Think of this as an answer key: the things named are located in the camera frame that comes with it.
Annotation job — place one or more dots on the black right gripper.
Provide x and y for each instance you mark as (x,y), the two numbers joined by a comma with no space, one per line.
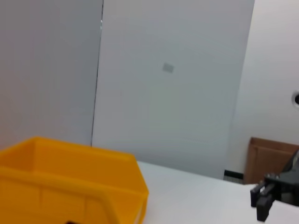
(289,182)

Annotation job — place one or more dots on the brown cardboard sheet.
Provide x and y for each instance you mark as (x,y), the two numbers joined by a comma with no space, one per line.
(266,158)

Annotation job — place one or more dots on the yellow plastic bin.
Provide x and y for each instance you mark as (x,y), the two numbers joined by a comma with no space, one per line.
(70,175)

